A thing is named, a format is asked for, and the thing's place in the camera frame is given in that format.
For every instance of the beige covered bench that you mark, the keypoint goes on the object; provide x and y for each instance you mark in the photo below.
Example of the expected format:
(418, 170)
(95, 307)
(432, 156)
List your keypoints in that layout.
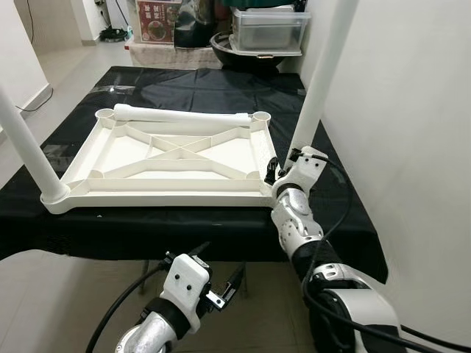
(169, 55)

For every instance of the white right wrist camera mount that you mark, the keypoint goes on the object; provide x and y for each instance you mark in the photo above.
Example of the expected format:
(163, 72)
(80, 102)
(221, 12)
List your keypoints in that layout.
(300, 173)

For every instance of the clear plastic bag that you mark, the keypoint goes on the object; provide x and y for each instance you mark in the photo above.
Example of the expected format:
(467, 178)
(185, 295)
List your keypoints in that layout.
(114, 88)

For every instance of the green lid storage box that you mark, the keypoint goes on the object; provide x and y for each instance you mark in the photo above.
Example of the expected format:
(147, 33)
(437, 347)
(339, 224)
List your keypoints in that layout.
(268, 33)

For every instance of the white plastic table leg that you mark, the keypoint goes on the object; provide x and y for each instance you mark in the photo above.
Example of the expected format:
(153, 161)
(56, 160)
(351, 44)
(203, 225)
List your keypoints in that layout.
(184, 115)
(29, 147)
(327, 59)

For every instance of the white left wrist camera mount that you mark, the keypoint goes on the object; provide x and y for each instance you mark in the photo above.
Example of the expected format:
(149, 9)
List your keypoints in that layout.
(188, 287)

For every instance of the black tablecloth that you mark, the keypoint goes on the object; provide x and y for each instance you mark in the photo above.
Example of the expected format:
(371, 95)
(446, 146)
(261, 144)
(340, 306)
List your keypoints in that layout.
(147, 232)

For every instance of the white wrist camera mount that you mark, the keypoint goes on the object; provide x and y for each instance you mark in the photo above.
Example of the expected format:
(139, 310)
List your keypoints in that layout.
(188, 287)
(300, 173)

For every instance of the black mop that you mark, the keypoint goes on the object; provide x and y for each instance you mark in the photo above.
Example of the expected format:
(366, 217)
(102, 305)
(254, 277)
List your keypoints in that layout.
(114, 34)

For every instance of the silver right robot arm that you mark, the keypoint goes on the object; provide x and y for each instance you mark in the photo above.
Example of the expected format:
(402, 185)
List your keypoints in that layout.
(294, 220)

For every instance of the cream plastic table top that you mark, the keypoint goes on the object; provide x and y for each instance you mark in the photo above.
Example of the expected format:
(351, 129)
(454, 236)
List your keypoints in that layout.
(184, 158)

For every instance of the black round basin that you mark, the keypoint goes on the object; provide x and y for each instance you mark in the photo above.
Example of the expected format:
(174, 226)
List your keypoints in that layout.
(235, 59)

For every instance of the black bag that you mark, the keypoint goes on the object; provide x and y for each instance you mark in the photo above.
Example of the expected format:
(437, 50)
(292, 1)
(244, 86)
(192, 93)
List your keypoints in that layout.
(195, 26)

